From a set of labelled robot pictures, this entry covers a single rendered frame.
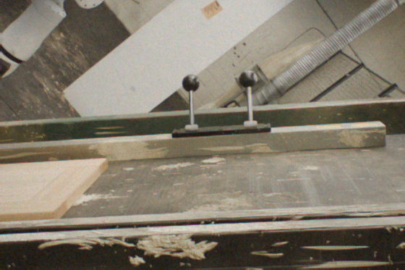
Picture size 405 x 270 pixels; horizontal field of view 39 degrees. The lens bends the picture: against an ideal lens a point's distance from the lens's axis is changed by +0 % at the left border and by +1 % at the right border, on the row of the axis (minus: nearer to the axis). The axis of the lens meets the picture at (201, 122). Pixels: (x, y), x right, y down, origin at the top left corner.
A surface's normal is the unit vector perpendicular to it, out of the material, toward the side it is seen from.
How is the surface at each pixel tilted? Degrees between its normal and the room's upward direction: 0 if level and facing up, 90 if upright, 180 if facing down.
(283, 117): 90
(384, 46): 90
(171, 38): 90
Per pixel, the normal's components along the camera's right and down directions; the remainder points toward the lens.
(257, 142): -0.08, 0.18
